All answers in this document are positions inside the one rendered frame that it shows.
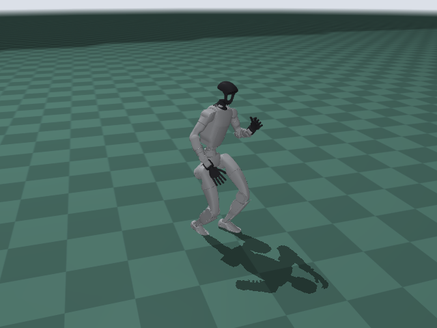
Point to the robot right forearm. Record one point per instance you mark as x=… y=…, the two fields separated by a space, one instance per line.
x=198 y=149

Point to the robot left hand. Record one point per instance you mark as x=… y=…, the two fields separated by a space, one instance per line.
x=255 y=125

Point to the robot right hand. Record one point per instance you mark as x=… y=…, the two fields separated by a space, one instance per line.
x=215 y=172

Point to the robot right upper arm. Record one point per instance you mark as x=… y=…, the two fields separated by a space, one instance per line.
x=207 y=115

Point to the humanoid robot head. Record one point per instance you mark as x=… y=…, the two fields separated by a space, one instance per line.
x=227 y=88

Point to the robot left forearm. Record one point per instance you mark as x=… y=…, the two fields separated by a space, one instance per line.
x=245 y=133

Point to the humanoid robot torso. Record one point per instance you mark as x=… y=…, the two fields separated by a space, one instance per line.
x=214 y=133

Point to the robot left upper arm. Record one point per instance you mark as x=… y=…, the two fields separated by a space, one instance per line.
x=236 y=123

